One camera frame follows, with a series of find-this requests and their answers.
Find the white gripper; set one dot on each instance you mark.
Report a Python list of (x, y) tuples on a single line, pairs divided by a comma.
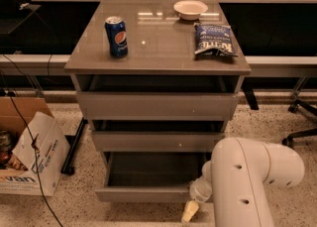
[(197, 192)]

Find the grey bottom drawer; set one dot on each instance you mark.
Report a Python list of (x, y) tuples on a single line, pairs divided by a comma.
[(151, 176)]

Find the grey drawer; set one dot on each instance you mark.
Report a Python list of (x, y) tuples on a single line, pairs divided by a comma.
[(151, 176), (169, 107), (155, 141)]

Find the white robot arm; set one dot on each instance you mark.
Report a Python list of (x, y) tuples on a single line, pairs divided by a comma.
[(235, 177)]

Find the grey drawer cabinet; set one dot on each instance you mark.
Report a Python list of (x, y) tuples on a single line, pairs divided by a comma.
[(160, 60)]

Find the grey middle drawer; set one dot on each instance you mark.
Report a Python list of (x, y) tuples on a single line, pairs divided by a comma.
[(155, 141)]

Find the grey top drawer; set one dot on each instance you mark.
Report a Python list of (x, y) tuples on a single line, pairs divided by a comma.
[(169, 107)]

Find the black office chair base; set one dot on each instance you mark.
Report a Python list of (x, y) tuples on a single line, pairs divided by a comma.
[(301, 131)]

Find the black table leg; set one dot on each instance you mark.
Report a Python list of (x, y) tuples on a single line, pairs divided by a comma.
[(73, 141)]

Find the blue Kettle chips bag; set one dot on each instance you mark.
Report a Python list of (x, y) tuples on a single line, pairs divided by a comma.
[(214, 40)]

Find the white cardboard box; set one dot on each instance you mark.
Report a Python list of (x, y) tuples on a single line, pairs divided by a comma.
[(40, 147)]

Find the blue Pepsi can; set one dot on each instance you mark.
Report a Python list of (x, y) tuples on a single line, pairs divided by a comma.
[(116, 32)]

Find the white bowl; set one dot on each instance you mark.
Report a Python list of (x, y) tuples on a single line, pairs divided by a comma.
[(190, 10)]

